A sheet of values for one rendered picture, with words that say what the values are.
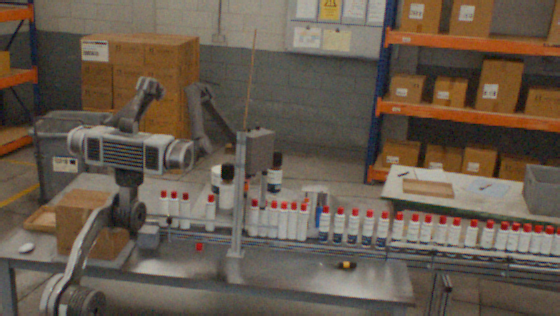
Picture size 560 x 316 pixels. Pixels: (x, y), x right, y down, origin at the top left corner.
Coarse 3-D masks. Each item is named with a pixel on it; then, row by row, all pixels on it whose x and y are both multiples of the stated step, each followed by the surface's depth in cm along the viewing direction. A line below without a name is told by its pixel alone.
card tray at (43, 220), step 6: (42, 210) 374; (48, 210) 374; (54, 210) 373; (30, 216) 358; (36, 216) 366; (42, 216) 368; (48, 216) 368; (54, 216) 368; (24, 222) 351; (30, 222) 359; (36, 222) 360; (42, 222) 360; (48, 222) 360; (54, 222) 361; (24, 228) 351; (30, 228) 350; (36, 228) 350; (42, 228) 349; (48, 228) 349; (54, 228) 348
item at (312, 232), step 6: (306, 192) 342; (312, 192) 338; (312, 198) 339; (318, 198) 346; (324, 198) 345; (312, 204) 340; (318, 204) 347; (324, 204) 346; (312, 222) 346; (312, 228) 340; (306, 234) 341; (312, 234) 341; (318, 234) 340
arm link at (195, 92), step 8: (184, 88) 315; (192, 88) 312; (200, 88) 315; (192, 96) 310; (200, 96) 318; (192, 104) 308; (192, 112) 306; (200, 112) 308; (192, 120) 304; (200, 120) 305; (192, 128) 302; (200, 128) 302; (192, 136) 300; (200, 136) 298; (200, 144) 294; (208, 144) 298; (200, 152) 294; (208, 152) 295
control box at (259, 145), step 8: (248, 136) 308; (256, 136) 308; (264, 136) 312; (272, 136) 317; (248, 144) 309; (256, 144) 309; (264, 144) 314; (272, 144) 318; (248, 152) 310; (256, 152) 311; (264, 152) 316; (272, 152) 320; (248, 160) 311; (256, 160) 313; (264, 160) 317; (272, 160) 322; (248, 168) 313; (256, 168) 315; (264, 168) 319
